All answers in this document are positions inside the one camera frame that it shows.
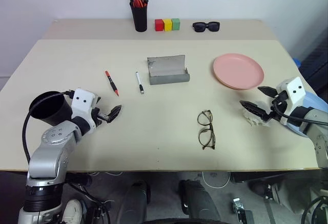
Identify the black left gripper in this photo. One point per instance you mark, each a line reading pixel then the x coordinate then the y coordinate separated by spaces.
pixel 95 111

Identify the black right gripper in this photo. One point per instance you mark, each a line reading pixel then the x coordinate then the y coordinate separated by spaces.
pixel 279 101

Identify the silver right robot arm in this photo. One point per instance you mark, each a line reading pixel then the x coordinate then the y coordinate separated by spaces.
pixel 316 134

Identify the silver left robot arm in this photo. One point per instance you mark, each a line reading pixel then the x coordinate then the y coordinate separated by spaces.
pixel 50 154

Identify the crumpled white paper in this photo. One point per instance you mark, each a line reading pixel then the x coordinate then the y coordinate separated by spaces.
pixel 252 120

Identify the red and black pen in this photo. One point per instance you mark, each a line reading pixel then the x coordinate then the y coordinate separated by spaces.
pixel 111 83

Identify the pink plate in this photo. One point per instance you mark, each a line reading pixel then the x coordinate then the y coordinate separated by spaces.
pixel 238 70

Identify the white marker with black cap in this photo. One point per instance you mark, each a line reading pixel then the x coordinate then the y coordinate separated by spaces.
pixel 139 81

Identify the small blue object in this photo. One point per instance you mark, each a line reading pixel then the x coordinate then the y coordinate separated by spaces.
pixel 298 62

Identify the tortoiseshell eyeglasses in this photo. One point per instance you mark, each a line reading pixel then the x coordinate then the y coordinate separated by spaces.
pixel 206 129

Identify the dark woven object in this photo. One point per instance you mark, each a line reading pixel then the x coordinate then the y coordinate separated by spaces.
pixel 316 65

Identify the grey glasses case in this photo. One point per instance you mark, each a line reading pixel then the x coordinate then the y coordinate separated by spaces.
pixel 166 71

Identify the black sunglasses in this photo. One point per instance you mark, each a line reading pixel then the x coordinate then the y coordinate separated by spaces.
pixel 206 26

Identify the dark rounded shape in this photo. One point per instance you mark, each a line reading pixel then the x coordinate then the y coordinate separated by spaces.
pixel 197 201
pixel 134 203

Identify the red wooden block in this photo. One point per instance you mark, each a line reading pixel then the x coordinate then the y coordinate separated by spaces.
pixel 159 25

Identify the black pen holder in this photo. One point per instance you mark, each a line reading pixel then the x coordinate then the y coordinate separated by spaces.
pixel 139 17

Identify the yellow wooden block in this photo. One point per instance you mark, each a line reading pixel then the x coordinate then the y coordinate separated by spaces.
pixel 167 25

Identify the white shoe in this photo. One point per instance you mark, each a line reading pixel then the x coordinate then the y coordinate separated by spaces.
pixel 73 212

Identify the green wooden block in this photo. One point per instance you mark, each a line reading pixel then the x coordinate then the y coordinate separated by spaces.
pixel 176 24

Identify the red pen in holder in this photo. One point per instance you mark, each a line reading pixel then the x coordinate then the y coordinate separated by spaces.
pixel 137 1

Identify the black pen in holder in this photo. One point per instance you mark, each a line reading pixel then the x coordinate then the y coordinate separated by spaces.
pixel 145 2

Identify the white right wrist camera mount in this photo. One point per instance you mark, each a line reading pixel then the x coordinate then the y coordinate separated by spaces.
pixel 293 90

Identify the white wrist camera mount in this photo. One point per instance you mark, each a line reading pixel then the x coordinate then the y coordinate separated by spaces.
pixel 293 90
pixel 82 101

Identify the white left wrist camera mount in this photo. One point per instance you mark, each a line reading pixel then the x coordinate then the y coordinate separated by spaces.
pixel 82 101

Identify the metal caster bracket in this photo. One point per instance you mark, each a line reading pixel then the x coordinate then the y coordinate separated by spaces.
pixel 242 211

